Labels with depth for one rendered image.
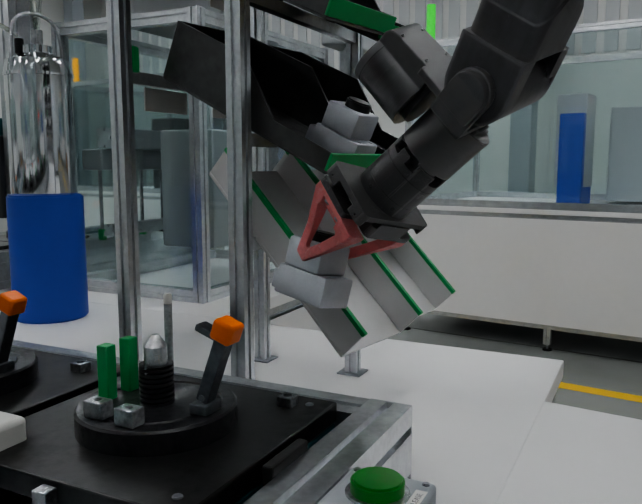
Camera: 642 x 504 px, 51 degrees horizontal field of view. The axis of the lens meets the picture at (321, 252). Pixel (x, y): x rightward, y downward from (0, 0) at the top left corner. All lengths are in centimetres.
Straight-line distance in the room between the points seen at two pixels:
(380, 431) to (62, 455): 27
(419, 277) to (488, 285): 363
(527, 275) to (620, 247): 58
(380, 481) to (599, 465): 40
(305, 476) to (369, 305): 34
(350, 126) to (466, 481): 41
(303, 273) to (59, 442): 26
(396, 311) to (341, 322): 13
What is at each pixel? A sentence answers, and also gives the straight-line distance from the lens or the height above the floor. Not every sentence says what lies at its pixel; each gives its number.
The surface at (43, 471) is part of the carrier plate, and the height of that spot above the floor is 97.
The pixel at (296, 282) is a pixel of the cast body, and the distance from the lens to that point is 67.
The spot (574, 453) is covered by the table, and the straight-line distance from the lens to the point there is 89.
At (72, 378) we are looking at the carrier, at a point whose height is 97.
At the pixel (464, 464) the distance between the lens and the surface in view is 82.
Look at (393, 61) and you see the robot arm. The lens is 60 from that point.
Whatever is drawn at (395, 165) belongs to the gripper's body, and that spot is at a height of 120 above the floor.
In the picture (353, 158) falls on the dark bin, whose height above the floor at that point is 120.
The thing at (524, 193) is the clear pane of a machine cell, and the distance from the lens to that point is 450.
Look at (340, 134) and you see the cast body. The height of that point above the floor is 123.
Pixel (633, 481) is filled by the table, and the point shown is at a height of 86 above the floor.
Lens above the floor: 120
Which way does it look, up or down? 8 degrees down
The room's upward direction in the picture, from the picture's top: straight up
